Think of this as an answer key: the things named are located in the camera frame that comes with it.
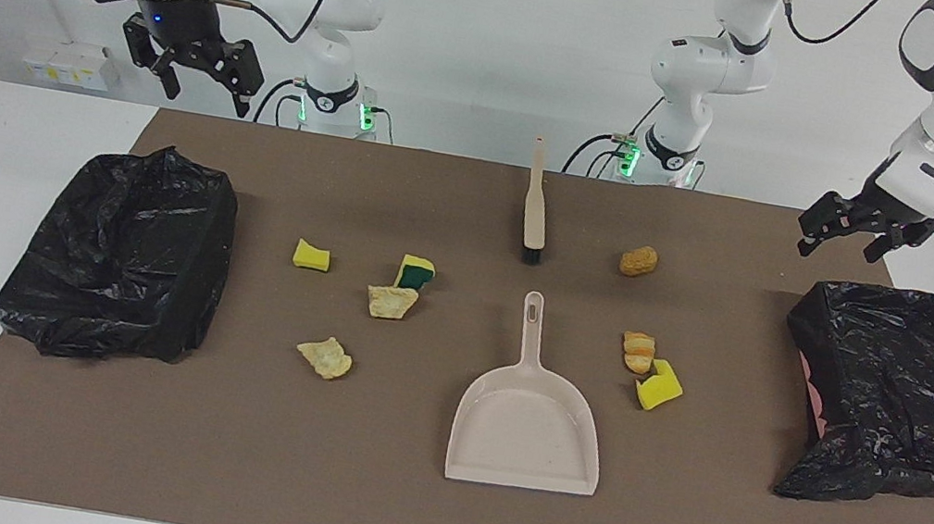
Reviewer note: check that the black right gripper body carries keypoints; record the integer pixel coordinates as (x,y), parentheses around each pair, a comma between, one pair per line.
(185,30)

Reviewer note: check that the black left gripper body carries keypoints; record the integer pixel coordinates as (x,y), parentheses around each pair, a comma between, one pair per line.
(896,217)

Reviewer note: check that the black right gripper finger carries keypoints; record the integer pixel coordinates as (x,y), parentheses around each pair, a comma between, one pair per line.
(242,103)
(170,81)

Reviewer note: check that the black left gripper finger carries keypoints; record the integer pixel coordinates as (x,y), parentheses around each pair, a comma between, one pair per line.
(825,223)
(883,248)

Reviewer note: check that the plain yellow sponge piece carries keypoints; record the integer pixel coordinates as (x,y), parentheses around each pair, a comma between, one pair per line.
(311,255)

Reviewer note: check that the brown fried nugget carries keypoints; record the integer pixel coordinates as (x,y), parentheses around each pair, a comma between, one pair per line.
(638,260)

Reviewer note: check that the orange croissant piece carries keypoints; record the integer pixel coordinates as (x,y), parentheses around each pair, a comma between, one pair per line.
(638,352)

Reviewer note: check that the notched yellow sponge piece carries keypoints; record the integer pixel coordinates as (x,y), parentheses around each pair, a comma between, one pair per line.
(659,388)

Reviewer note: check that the yellow and green sponge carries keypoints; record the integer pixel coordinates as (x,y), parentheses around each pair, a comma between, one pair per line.
(415,272)

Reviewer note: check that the beige hand brush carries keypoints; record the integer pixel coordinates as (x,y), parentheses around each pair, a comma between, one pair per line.
(536,207)

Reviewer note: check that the beige plastic dustpan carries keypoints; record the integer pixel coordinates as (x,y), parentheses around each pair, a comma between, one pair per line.
(525,431)

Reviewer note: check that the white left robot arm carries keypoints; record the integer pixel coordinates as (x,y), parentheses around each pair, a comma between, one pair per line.
(713,67)

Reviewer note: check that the pink bin with black bag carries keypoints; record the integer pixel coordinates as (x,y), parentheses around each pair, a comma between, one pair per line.
(896,396)

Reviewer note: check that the brown table mat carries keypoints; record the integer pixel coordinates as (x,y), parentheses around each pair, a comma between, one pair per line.
(426,518)

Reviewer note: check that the white wall socket box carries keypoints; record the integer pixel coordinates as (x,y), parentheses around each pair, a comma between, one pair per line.
(67,63)

